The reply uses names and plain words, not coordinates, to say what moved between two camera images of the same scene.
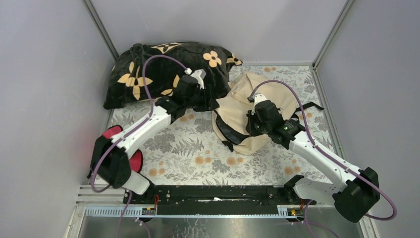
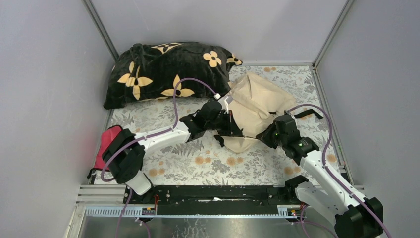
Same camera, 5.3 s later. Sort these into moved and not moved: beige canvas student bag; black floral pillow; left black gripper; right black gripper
Moved: left black gripper; right black gripper
Not moved: beige canvas student bag; black floral pillow
